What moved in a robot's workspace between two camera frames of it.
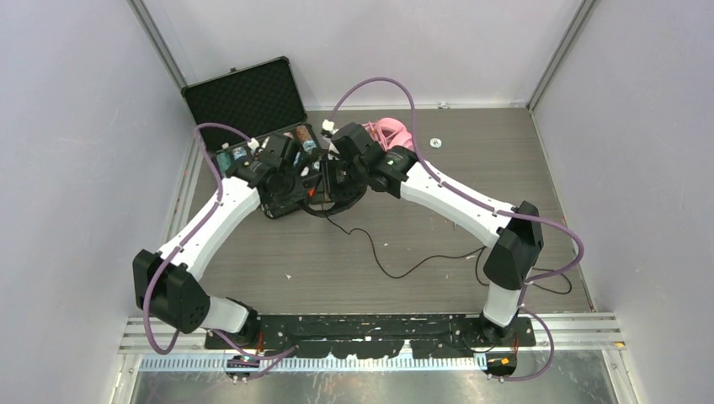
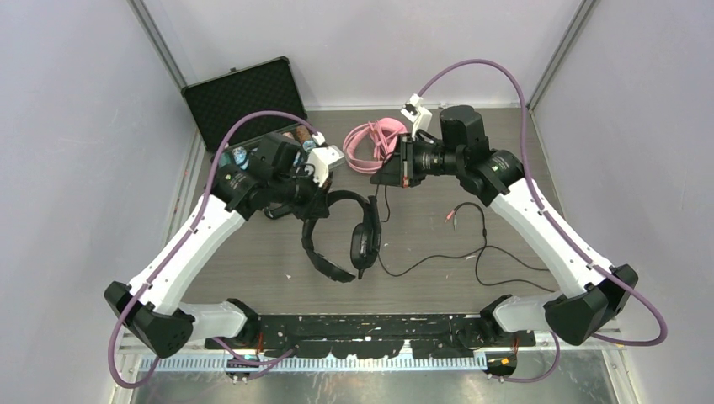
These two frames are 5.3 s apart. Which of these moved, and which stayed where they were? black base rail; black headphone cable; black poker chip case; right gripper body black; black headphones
Moved: black headphone cable; right gripper body black; black headphones
Stayed: black base rail; black poker chip case
